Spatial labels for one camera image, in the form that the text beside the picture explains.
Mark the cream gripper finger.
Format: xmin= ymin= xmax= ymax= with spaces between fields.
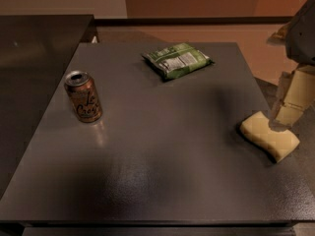
xmin=275 ymin=64 xmax=315 ymax=126
xmin=271 ymin=72 xmax=292 ymax=119

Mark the yellow sponge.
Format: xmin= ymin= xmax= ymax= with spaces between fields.
xmin=239 ymin=111 xmax=300 ymax=162

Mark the green jalapeno chip bag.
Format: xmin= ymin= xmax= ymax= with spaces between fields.
xmin=142 ymin=43 xmax=214 ymax=81

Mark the orange LaCroix can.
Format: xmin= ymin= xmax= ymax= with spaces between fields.
xmin=64 ymin=71 xmax=102 ymax=123

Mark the dark side counter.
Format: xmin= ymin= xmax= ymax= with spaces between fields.
xmin=0 ymin=15 xmax=97 ymax=198

